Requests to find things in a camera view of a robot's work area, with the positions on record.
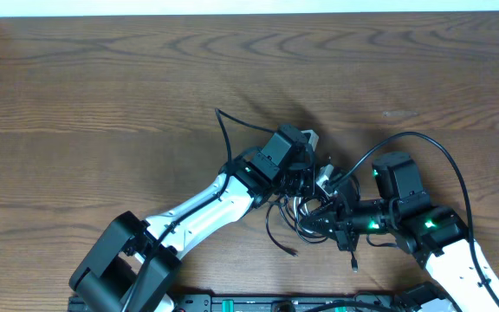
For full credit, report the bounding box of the white cable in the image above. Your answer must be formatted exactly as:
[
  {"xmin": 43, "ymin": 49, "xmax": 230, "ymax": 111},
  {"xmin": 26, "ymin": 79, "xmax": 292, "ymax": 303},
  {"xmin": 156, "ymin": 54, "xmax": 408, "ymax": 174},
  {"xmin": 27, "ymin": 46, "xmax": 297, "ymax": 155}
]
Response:
[{"xmin": 295, "ymin": 197, "xmax": 320, "ymax": 218}]

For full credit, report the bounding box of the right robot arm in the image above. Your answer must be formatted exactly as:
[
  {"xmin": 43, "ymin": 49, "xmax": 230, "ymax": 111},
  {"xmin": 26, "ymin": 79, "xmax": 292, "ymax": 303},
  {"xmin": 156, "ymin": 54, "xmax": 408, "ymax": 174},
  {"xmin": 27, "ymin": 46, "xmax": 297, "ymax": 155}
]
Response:
[{"xmin": 300, "ymin": 152, "xmax": 499, "ymax": 311}]

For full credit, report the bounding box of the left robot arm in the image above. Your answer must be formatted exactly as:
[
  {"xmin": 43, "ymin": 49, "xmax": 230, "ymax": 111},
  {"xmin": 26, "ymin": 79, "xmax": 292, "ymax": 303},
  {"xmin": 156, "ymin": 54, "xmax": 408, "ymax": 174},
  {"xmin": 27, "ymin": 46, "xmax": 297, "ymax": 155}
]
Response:
[{"xmin": 68, "ymin": 125, "xmax": 319, "ymax": 311}]

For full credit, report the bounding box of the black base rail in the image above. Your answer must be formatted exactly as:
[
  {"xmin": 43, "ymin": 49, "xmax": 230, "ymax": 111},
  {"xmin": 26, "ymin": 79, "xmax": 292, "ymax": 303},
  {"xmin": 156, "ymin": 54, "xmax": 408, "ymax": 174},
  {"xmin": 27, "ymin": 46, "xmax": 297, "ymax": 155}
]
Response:
[{"xmin": 172, "ymin": 293, "xmax": 405, "ymax": 312}]

